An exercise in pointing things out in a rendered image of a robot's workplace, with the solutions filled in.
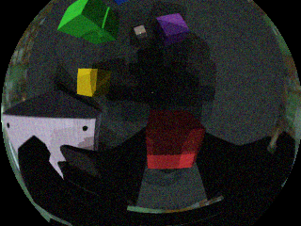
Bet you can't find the red block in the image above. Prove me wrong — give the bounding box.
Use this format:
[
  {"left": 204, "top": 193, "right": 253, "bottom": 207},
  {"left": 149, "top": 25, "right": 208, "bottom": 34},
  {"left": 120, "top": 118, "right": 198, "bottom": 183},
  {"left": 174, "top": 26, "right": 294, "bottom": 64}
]
[{"left": 146, "top": 110, "right": 206, "bottom": 170}]

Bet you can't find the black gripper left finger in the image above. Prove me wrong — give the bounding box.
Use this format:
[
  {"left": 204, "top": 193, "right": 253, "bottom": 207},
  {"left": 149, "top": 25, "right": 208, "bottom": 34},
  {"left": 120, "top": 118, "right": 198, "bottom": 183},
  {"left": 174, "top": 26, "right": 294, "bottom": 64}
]
[{"left": 60, "top": 127, "right": 148, "bottom": 207}]

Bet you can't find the yellow block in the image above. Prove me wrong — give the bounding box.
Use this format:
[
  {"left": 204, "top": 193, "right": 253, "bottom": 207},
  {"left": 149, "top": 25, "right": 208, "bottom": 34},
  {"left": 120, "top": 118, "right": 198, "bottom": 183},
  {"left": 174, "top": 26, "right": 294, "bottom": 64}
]
[{"left": 76, "top": 68, "right": 112, "bottom": 98}]

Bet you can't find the green block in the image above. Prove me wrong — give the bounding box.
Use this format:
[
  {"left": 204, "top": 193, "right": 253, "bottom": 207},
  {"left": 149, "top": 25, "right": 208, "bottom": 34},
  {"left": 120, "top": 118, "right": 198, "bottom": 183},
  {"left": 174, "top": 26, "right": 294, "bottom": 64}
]
[
  {"left": 57, "top": 0, "right": 107, "bottom": 38},
  {"left": 82, "top": 7, "right": 119, "bottom": 44}
]

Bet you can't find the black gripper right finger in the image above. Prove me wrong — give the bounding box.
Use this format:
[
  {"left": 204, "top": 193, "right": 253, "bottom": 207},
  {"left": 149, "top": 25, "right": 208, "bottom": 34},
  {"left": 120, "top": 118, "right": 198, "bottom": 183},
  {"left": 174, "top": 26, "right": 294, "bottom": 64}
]
[{"left": 195, "top": 132, "right": 271, "bottom": 201}]

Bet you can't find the purple block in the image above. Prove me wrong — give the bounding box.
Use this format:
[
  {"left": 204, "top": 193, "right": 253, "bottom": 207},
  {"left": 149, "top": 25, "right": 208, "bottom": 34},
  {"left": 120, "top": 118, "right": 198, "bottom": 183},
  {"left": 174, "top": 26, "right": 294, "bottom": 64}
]
[{"left": 155, "top": 12, "right": 189, "bottom": 45}]

